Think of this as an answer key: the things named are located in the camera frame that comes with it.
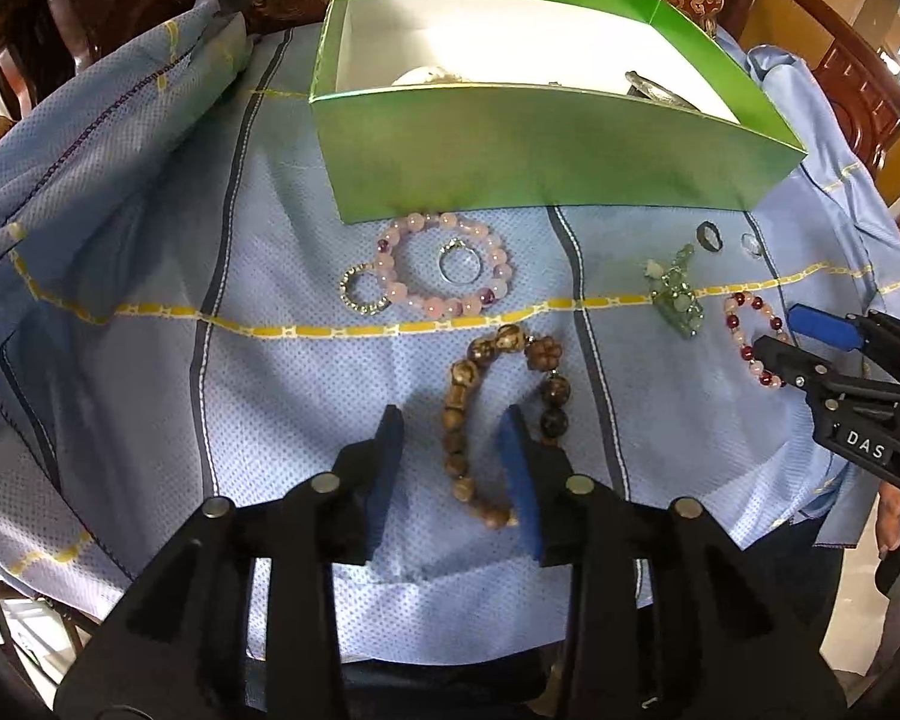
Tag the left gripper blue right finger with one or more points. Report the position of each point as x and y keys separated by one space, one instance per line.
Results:
x=556 y=507

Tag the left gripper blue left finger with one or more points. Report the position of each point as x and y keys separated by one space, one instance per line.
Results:
x=368 y=473

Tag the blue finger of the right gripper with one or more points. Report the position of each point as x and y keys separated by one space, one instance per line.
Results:
x=837 y=332
x=795 y=366

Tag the green jade charm pendant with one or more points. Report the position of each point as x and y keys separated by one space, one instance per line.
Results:
x=672 y=295

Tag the silver bangle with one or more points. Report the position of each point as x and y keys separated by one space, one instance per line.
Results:
x=644 y=88

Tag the person's right hand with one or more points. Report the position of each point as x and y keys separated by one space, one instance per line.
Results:
x=887 y=530

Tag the light blue striped cloth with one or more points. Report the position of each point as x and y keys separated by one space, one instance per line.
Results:
x=190 y=334

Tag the green cardboard box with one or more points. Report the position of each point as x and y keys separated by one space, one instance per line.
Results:
x=480 y=104

